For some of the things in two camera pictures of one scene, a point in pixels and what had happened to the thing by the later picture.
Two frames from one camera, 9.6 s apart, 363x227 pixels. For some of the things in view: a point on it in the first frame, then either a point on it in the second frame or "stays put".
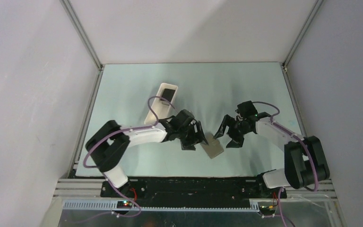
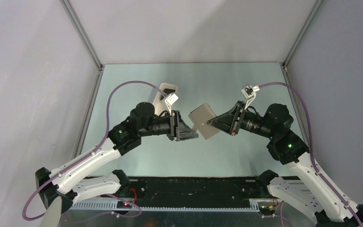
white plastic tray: (161, 108) stays put
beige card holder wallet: (214, 148) -> (199, 117)
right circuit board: (269, 208) stays put
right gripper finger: (237, 141) -> (225, 121)
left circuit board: (124, 205) stays put
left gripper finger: (188, 144) -> (185, 133)
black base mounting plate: (191, 189) stays put
